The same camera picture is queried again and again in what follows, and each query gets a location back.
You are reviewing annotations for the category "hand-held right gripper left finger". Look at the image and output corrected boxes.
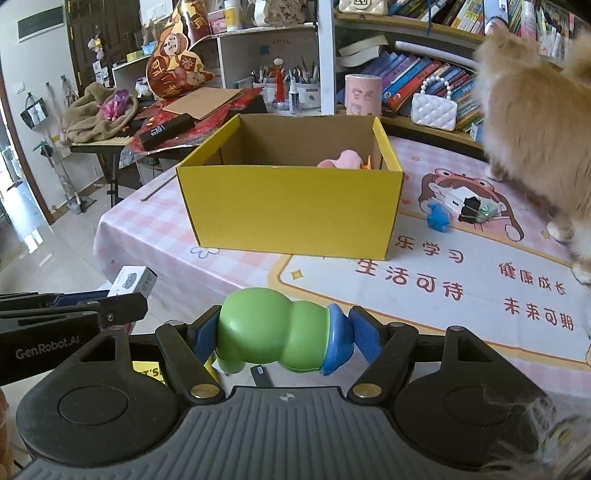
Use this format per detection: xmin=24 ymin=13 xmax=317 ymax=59
xmin=44 ymin=305 xmax=226 ymax=403

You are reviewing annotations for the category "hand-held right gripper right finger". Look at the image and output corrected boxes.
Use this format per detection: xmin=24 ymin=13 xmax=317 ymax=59
xmin=347 ymin=307 xmax=543 ymax=403

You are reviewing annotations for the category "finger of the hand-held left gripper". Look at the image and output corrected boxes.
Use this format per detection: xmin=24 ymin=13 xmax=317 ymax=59
xmin=0 ymin=293 xmax=148 ymax=330
xmin=0 ymin=290 xmax=109 ymax=310

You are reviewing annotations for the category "green and blue toy bottle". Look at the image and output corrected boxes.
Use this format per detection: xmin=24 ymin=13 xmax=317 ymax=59
xmin=217 ymin=288 xmax=355 ymax=376

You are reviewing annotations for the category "yellow cardboard box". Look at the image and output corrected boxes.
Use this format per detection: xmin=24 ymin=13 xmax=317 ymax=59
xmin=175 ymin=113 xmax=406 ymax=260

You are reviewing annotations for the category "pink plush toy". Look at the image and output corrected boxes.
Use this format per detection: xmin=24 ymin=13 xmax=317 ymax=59
xmin=318 ymin=150 xmax=363 ymax=171

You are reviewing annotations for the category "small white box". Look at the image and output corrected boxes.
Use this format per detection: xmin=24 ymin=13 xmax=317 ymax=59
xmin=107 ymin=266 xmax=158 ymax=300

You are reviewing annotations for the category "pink printed tablecloth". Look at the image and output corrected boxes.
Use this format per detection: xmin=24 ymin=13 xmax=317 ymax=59
xmin=92 ymin=134 xmax=591 ymax=384

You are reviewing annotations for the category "yellow label packet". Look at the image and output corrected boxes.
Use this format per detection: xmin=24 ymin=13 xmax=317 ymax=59
xmin=131 ymin=357 xmax=167 ymax=385

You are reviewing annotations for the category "black stand table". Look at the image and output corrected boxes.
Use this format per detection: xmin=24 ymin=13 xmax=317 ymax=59
xmin=69 ymin=138 xmax=176 ymax=208

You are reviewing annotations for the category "small blue toy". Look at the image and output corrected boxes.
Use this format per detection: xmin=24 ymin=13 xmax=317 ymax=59
xmin=426 ymin=200 xmax=452 ymax=232

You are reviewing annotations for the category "brown plush cloth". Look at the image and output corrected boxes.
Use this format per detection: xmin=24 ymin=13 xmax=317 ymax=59
xmin=62 ymin=82 xmax=139 ymax=144

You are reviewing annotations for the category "long black box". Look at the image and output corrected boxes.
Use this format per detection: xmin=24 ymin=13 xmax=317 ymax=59
xmin=139 ymin=113 xmax=195 ymax=151

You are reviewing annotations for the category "brown cardboard sheet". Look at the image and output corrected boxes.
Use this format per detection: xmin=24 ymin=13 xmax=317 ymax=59
xmin=161 ymin=88 xmax=243 ymax=121

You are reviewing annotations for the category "white quilted handbag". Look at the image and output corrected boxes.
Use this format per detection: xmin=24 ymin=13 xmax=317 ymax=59
xmin=410 ymin=75 xmax=459 ymax=133

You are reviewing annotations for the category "pink cylinder container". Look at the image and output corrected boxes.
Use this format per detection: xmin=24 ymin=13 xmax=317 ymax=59
xmin=345 ymin=74 xmax=383 ymax=117

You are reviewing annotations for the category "white pen cup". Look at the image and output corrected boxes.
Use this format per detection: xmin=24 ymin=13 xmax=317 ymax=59
xmin=295 ymin=69 xmax=321 ymax=112

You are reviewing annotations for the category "red paper decoration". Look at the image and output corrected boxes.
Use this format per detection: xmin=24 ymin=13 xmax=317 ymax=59
xmin=145 ymin=0 xmax=215 ymax=100

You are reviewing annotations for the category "row of colourful books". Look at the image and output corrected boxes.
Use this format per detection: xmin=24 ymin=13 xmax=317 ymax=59
xmin=339 ymin=44 xmax=485 ymax=130

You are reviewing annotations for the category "red tassel ornament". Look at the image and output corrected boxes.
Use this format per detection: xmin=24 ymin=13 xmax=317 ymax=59
xmin=272 ymin=58 xmax=288 ymax=104

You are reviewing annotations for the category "orange cat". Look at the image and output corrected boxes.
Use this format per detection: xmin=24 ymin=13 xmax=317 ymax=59
xmin=473 ymin=18 xmax=591 ymax=284

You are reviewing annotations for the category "white wooden bookshelf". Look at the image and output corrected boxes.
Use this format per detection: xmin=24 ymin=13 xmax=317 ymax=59
xmin=318 ymin=0 xmax=591 ymax=162

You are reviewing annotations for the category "white side shelf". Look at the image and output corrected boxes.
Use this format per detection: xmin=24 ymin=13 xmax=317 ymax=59
xmin=111 ymin=23 xmax=333 ymax=116

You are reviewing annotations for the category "cream quilted handbag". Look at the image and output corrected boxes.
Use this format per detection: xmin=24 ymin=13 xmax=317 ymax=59
xmin=338 ymin=0 xmax=389 ymax=17

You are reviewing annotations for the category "rabbit figurine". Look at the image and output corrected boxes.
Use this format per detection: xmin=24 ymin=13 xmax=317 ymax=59
xmin=253 ymin=0 xmax=298 ymax=27

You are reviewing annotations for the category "shelf row of thin books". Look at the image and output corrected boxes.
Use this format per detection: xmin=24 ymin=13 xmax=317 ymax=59
xmin=388 ymin=0 xmax=575 ymax=47

